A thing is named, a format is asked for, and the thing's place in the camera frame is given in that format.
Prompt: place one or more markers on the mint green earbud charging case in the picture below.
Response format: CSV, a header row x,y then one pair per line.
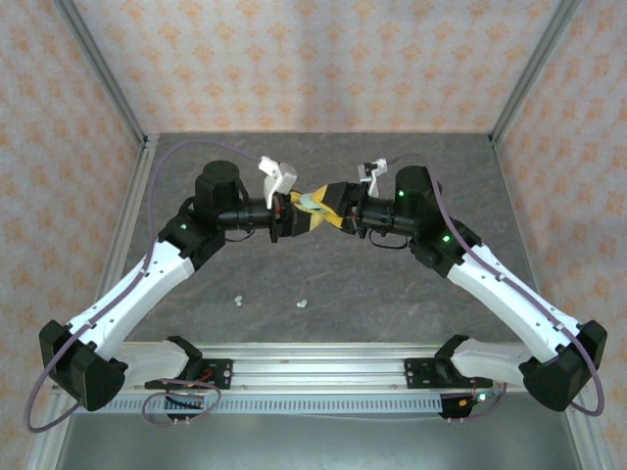
x,y
308,200

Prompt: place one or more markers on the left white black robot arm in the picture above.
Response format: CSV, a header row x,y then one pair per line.
x,y
132,294

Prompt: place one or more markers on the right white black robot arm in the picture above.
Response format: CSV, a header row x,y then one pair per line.
x,y
514,303

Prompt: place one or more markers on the aluminium table side rail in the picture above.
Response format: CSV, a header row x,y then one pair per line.
x,y
512,196
137,171

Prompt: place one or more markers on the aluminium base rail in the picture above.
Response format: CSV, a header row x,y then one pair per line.
x,y
318,364

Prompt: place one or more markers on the aluminium frame post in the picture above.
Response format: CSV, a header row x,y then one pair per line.
x,y
532,68
103,68

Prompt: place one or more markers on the brushed metal base plate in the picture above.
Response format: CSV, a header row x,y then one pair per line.
x,y
318,445

